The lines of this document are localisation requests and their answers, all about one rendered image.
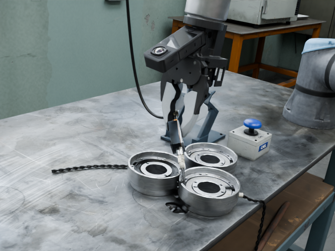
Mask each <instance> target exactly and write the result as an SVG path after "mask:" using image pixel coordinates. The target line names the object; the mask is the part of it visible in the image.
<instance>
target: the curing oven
mask: <svg viewBox="0 0 335 251"><path fill-rule="evenodd" d="M300 3H301V0H231V3H230V7H229V12H228V16H227V19H232V20H237V21H242V22H247V23H252V24H254V26H253V28H256V29H258V28H259V25H260V24H269V23H277V22H286V23H285V24H290V23H291V21H297V17H298V12H299V7H300Z"/></svg>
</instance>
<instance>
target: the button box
mask: <svg viewBox="0 0 335 251"><path fill-rule="evenodd" d="M248 130H249V128H248V127H246V126H244V125H243V126H241V127H239V128H237V129H234V130H232V131H230V132H229V136H228V142H227V148H229V149H231V150H233V151H234V152H235V153H236V154H237V155H240V156H242V157H245V158H247V159H249V160H252V161H254V160H256V159H258V158H259V157H261V156H263V155H264V154H266V153H267V152H268V151H269V147H270V142H271V137H272V134H270V133H267V132H264V131H262V130H259V129H254V132H249V131H248Z"/></svg>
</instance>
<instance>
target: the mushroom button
mask: <svg viewBox="0 0 335 251"><path fill-rule="evenodd" d="M243 124H244V126H246V127H248V128H249V130H248V131H249V132H254V129H259V128H261V126H262V124H261V122H260V121H258V120H256V119H245V121H244V122H243Z"/></svg>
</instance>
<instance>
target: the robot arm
mask: <svg viewBox="0 0 335 251"><path fill-rule="evenodd" d="M230 3H231V0H186V5H185V10H184V12H185V13H187V15H185V16H184V20H183V23H186V24H190V25H192V26H188V25H185V26H184V27H182V28H181V29H179V30H178V31H176V32H175V33H173V34H172V35H170V36H169V37H167V38H166V39H164V40H163V41H161V42H160V43H158V44H157V45H155V46H154V47H152V48H151V49H149V50H148V51H146V52H145V53H144V58H145V63H146V67H149V68H151V69H154V70H156V71H159V72H161V73H163V75H162V78H161V102H162V112H163V117H164V122H165V126H166V130H167V131H169V127H168V122H170V121H172V120H173V118H172V116H173V115H172V114H173V113H174V112H175V110H176V111H178V110H180V109H181V108H182V107H183V106H185V108H184V112H183V114H182V123H181V126H180V129H181V134H182V137H186V136H187V135H188V134H189V133H190V131H191V130H192V128H193V126H194V125H195V123H196V122H197V121H199V120H201V119H202V118H204V117H205V116H206V115H207V112H208V107H207V106H206V105H205V104H204V101H205V100H206V98H207V95H208V92H209V87H211V86H212V84H213V80H215V82H214V87H221V86H222V81H223V77H224V73H225V69H226V65H227V60H228V59H225V58H221V57H220V55H221V51H222V47H223V42H224V39H225V34H226V30H227V25H224V23H222V22H223V21H226V20H227V16H228V12H229V7H230ZM220 67H223V71H222V75H221V80H217V79H218V75H219V70H220ZM216 68H218V69H217V73H216V75H215V71H216ZM183 83H184V84H186V86H187V88H188V89H192V91H190V92H188V93H187V94H185V96H184V97H183V96H182V94H181V93H182V89H183ZM283 117H284V118H285V119H286V120H288V121H290V122H292V123H294V124H297V125H299V126H303V127H308V128H313V129H333V128H335V39H329V38H311V39H309V40H307V41H306V43H305V46H304V49H303V52H302V58H301V62H300V67H299V71H298V76H297V80H296V85H295V89H294V91H293V93H292V94H291V96H290V98H289V99H288V101H287V103H286V104H285V106H284V109H283Z"/></svg>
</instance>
